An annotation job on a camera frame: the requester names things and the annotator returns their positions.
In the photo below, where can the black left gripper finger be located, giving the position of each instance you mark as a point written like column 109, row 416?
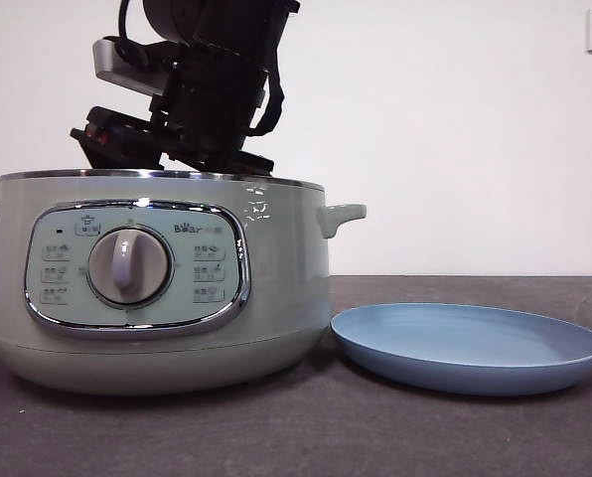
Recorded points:
column 251, row 168
column 122, row 149

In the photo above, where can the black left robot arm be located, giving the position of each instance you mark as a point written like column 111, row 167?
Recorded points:
column 226, row 22

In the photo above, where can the pale green electric steamer pot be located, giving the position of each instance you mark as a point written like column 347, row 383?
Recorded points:
column 281, row 278

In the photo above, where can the blue round plate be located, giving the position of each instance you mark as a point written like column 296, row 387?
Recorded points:
column 467, row 358

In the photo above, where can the pale grey camera box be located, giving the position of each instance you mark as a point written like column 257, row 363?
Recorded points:
column 122, row 72

